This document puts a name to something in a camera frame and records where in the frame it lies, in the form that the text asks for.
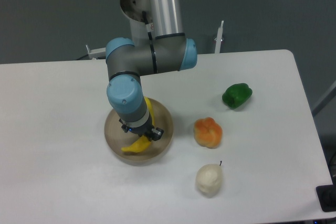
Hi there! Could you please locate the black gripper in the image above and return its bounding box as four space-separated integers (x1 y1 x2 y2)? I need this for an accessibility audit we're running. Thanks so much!
119 118 164 142

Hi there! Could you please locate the yellow banana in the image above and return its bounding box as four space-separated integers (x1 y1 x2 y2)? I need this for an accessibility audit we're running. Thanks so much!
121 97 155 153

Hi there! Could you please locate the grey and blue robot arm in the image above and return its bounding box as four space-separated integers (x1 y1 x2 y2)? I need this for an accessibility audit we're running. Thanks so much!
106 0 197 141

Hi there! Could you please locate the beige round plate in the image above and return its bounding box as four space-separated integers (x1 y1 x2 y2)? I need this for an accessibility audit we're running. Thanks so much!
104 99 174 166

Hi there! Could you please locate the orange bread roll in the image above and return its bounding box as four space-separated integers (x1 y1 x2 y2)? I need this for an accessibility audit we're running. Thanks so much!
193 117 223 148

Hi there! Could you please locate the white pear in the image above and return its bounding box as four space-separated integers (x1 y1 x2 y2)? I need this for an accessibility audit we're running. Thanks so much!
195 162 224 197

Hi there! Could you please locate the green bell pepper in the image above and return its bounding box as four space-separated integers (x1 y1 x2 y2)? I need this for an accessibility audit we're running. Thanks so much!
222 83 253 109

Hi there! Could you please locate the grey table leg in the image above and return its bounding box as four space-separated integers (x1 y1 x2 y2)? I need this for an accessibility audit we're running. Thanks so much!
311 81 335 117

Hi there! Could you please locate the black box at table edge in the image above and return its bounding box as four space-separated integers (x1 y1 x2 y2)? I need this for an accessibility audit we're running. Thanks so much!
316 185 335 212

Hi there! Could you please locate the white metal bracket left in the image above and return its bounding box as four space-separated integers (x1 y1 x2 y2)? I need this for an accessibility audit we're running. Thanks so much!
86 45 106 59

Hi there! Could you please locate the white metal bracket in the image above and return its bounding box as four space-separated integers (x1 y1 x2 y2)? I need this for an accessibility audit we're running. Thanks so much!
214 20 224 54
86 45 106 59

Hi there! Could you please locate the black pedestal cable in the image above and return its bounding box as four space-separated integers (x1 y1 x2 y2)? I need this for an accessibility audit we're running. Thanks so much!
141 10 154 41

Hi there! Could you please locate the white metal bracket right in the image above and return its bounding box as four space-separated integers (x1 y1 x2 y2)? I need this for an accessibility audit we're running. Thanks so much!
214 20 224 54

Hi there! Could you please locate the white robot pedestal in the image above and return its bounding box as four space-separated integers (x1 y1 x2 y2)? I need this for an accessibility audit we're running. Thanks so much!
120 0 154 46

